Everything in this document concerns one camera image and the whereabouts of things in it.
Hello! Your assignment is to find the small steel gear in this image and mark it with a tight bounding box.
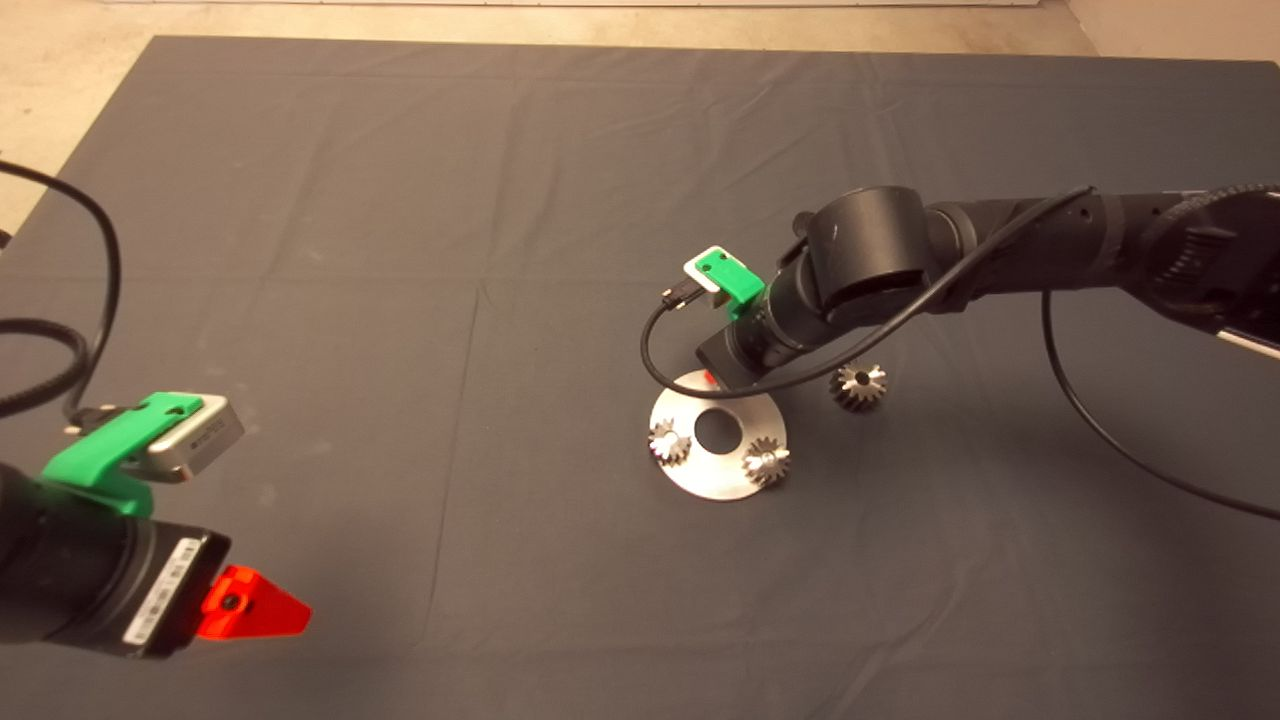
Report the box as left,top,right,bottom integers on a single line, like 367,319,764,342
741,436,793,489
649,420,693,467

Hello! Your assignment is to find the green right camera mount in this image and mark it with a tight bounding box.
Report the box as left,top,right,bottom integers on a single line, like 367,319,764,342
697,250,767,321

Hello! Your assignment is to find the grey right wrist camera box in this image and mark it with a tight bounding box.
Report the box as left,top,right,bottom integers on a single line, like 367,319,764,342
683,246,726,301

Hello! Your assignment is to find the large steel gear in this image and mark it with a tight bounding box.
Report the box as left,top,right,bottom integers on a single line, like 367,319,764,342
829,360,889,412

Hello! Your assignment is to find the thick black corrugated cable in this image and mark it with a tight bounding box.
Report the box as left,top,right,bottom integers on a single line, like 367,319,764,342
0,317,91,416

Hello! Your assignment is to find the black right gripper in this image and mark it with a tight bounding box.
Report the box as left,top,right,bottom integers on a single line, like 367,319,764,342
697,310,796,393

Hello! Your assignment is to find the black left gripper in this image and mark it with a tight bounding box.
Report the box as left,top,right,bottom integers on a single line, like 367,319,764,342
62,512,312,658

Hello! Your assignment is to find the green left camera mount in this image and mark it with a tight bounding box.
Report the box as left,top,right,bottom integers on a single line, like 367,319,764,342
40,390,204,516

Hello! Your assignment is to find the thin black left camera cable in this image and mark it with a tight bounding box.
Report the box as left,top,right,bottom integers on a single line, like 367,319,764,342
0,160,121,421

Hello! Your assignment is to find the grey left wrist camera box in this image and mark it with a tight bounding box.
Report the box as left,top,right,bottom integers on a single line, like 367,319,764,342
140,393,245,483

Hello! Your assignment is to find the dark grey table cloth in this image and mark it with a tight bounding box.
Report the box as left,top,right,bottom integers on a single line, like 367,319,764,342
0,37,1280,720

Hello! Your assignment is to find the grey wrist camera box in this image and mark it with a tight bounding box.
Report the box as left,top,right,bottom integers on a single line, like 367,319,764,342
683,246,726,301
140,393,245,483

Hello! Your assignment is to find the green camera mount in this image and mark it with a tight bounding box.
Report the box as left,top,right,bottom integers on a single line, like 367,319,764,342
40,390,204,516
697,250,767,321

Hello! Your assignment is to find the round metal plate with pins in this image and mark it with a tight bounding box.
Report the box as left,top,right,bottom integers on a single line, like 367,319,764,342
649,368,790,501

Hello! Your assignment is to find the black right camera cable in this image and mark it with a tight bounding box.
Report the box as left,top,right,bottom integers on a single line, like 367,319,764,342
640,186,1280,521

